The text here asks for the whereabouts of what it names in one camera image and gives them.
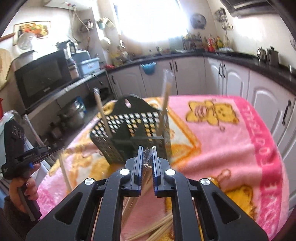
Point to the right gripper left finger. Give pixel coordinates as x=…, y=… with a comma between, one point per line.
x=93, y=210

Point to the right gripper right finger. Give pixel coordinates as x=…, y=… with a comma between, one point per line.
x=201, y=211

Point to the chopstick pair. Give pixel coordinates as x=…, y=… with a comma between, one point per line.
x=129, y=203

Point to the wrapped chopsticks on blanket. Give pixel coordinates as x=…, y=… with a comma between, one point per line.
x=160, y=227
x=64, y=172

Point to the stacked steel pots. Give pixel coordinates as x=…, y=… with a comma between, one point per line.
x=73, y=114

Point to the pink cartoon blanket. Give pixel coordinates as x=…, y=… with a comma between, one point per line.
x=216, y=137

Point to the black microwave oven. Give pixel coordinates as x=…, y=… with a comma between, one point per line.
x=39, y=78

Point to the dark green utensil basket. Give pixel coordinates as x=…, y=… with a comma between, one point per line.
x=133, y=123

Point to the wrapped chopsticks in basket left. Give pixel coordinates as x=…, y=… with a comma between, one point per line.
x=100, y=108

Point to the wrapped chopsticks in basket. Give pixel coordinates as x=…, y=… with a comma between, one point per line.
x=167, y=84
x=100, y=108

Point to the blue plastic storage box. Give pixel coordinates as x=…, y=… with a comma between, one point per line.
x=88, y=67

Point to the wrapped chopsticks in basket right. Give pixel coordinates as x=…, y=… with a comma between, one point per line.
x=167, y=84

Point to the blue hanging trash bin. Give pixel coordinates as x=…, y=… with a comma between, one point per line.
x=148, y=68

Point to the red sauce bottle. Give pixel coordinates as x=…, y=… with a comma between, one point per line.
x=210, y=44

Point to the steel kettle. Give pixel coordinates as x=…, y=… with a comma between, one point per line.
x=262, y=55

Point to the black range hood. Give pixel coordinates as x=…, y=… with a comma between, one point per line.
x=242, y=8

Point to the fruit picture on wall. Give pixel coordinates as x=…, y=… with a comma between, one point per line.
x=40, y=29

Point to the round wall vent fan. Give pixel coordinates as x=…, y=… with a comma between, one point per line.
x=198, y=21

